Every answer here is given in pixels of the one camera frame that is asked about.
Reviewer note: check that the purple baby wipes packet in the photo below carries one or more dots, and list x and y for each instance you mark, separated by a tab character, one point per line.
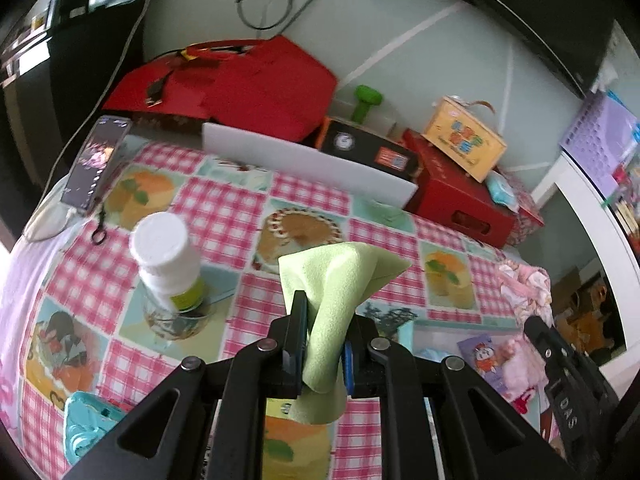
482	355

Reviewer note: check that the pink small toy bundle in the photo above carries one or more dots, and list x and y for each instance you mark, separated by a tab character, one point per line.
525	285

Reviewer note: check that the white board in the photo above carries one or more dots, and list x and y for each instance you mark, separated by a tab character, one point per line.
300	165

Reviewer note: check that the green dumbbell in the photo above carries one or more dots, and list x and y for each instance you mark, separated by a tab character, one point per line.
367	102

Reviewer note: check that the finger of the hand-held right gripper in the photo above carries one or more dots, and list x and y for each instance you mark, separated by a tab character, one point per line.
542	337

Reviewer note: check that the red pink hair accessory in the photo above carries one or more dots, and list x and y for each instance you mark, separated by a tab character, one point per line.
527	402

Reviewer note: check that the purple plastic basket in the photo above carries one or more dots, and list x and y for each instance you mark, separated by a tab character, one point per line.
600	135

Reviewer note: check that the light green cloth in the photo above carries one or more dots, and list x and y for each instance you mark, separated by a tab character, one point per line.
335	300

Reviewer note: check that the white plastic bottle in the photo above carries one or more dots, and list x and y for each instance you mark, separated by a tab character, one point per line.
165	260

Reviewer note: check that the red bag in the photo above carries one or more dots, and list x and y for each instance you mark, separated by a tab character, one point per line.
250	85

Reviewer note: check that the black screen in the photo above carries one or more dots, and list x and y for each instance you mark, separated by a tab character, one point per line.
525	10

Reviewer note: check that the black box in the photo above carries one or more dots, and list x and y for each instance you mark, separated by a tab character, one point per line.
365	147

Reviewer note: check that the cardboard boxes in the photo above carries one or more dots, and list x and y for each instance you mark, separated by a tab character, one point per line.
585	315

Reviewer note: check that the smartphone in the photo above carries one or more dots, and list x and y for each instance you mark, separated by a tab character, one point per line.
95	165

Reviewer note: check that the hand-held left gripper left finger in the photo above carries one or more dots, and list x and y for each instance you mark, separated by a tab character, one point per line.
295	340

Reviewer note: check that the red patterned box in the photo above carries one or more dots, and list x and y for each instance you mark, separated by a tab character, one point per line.
530	217

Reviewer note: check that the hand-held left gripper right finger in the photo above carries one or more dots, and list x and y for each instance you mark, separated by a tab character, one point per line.
349	362

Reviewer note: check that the teal plastic case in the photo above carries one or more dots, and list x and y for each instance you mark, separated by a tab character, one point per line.
87	425

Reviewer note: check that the black appliance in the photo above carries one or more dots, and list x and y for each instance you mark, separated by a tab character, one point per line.
60	60

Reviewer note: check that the light blue packet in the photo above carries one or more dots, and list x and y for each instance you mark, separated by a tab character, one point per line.
502	190

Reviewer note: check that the pink checkered printed tablecloth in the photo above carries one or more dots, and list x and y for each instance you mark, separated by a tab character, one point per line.
225	195

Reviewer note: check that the yellow wooden box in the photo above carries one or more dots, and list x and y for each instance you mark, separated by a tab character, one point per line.
462	137

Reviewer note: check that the white shelf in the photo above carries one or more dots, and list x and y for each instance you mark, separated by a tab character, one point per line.
590	200

